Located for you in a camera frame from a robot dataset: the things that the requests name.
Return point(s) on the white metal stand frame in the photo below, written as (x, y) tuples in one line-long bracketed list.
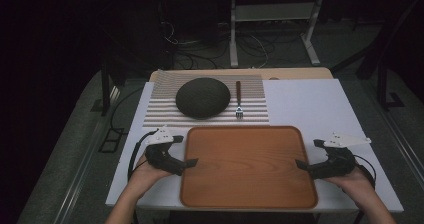
[(233, 34)]

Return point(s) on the black metal stand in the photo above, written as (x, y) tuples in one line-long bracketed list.
[(105, 90), (383, 84)]

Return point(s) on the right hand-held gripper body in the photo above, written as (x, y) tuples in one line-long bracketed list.
[(335, 164)]

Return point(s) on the person's left hand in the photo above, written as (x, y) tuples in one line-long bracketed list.
[(148, 175)]

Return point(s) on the metal floor rail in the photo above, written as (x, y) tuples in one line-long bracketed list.
[(405, 144), (81, 170)]

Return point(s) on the dark round bowl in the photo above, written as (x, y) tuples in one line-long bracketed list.
[(202, 98)]

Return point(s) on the striped placemat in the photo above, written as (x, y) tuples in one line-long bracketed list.
[(160, 114)]

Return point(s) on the person's right hand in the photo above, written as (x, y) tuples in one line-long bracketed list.
[(355, 182)]

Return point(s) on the brown wooden tray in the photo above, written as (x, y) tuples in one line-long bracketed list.
[(248, 167)]

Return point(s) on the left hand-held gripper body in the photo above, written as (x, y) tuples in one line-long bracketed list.
[(160, 159)]

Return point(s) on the white board sheet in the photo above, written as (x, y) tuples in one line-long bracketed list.
[(300, 104)]

